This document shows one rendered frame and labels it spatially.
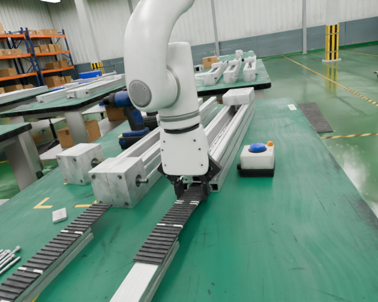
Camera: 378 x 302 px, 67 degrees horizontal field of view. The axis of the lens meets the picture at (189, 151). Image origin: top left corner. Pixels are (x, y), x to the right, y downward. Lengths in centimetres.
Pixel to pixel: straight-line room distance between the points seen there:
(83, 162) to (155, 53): 50
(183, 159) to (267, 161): 23
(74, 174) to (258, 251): 59
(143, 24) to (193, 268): 39
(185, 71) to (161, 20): 11
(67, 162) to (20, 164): 152
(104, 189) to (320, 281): 48
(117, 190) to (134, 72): 31
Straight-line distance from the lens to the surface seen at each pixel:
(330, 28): 1068
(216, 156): 67
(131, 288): 45
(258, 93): 236
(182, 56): 54
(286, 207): 62
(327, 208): 63
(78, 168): 88
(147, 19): 49
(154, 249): 49
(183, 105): 54
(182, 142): 57
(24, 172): 242
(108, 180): 69
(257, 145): 75
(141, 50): 47
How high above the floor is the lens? 111
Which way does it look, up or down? 20 degrees down
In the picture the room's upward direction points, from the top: 9 degrees counter-clockwise
